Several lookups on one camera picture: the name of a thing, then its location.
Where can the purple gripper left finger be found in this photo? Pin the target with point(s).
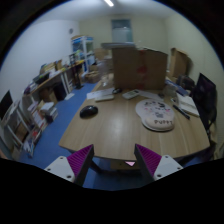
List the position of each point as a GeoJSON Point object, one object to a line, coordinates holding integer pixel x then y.
{"type": "Point", "coordinates": [74, 167]}

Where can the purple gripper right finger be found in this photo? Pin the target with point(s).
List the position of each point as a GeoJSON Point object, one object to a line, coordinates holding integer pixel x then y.
{"type": "Point", "coordinates": [154, 166]}

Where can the white puppy mouse pad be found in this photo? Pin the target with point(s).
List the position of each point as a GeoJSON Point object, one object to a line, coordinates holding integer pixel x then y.
{"type": "Point", "coordinates": [155, 115]}

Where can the black computer mouse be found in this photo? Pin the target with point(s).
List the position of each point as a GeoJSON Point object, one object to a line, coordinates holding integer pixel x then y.
{"type": "Point", "coordinates": [88, 111]}

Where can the black pen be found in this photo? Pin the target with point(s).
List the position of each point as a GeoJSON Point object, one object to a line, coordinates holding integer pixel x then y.
{"type": "Point", "coordinates": [181, 111]}

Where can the white bookshelf with books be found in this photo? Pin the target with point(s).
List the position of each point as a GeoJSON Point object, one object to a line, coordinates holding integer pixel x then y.
{"type": "Point", "coordinates": [25, 134]}

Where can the white keyboard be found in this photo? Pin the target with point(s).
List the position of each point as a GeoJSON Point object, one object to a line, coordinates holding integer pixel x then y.
{"type": "Point", "coordinates": [104, 98]}

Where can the white remote control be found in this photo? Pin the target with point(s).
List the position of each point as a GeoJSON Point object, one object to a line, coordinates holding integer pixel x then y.
{"type": "Point", "coordinates": [130, 95]}

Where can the small black round object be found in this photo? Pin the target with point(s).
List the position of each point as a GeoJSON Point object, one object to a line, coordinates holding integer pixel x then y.
{"type": "Point", "coordinates": [117, 90]}

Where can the black office chair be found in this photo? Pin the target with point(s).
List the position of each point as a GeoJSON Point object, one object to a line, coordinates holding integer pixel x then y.
{"type": "Point", "coordinates": [205, 96]}

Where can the wooden side desk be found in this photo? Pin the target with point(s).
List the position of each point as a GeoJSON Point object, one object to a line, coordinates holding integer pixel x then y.
{"type": "Point", "coordinates": [49, 79]}

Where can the large brown cardboard box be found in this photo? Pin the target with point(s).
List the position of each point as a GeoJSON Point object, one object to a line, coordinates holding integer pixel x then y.
{"type": "Point", "coordinates": [139, 69]}

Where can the leaning flat cardboard box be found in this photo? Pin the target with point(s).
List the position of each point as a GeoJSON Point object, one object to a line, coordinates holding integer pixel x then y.
{"type": "Point", "coordinates": [179, 62]}

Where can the blue white metal shelf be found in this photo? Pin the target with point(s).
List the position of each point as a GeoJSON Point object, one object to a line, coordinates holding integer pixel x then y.
{"type": "Point", "coordinates": [83, 48]}

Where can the frosted window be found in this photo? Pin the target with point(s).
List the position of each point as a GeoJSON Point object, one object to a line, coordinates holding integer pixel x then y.
{"type": "Point", "coordinates": [121, 30]}

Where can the ceiling light tube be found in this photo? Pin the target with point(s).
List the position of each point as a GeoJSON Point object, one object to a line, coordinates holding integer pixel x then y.
{"type": "Point", "coordinates": [109, 2]}

